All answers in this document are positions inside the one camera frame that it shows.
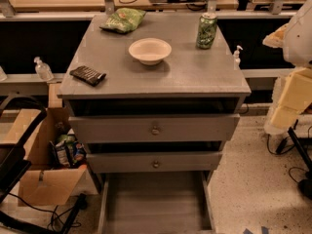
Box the clear sanitizer bottle left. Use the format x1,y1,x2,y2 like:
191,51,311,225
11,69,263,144
34,57,54,81

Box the dark chocolate rxbar wrapper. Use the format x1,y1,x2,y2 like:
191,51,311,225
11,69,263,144
69,65,106,87

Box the white bowl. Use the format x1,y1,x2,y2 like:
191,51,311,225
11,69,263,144
129,38,172,65

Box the grey open bottom drawer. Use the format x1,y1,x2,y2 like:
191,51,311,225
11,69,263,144
97,172,216,234

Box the white pump bottle right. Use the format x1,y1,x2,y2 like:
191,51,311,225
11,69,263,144
233,45,243,66

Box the grey drawer cabinet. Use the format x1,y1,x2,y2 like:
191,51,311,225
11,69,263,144
58,12,253,234

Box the snack bags in box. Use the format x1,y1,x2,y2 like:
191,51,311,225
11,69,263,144
49,135,87,169

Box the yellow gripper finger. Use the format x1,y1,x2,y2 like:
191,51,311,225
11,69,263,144
270,68,312,130
262,23,288,48

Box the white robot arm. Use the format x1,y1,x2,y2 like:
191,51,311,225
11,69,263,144
262,0,312,135

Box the black stand with cables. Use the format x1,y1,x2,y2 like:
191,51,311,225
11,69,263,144
266,121,312,200

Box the grey top drawer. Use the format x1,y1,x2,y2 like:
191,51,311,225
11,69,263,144
69,114,240,143

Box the green chip bag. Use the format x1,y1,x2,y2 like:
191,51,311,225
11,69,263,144
99,8,146,34

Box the grey middle drawer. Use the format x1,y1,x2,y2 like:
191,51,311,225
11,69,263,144
87,151,222,174

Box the green soda can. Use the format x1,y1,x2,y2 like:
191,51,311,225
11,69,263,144
196,13,217,49

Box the cardboard box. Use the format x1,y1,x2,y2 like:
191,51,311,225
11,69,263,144
4,83,91,206

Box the black chair frame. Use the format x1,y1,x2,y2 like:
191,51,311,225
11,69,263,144
0,93,87,234

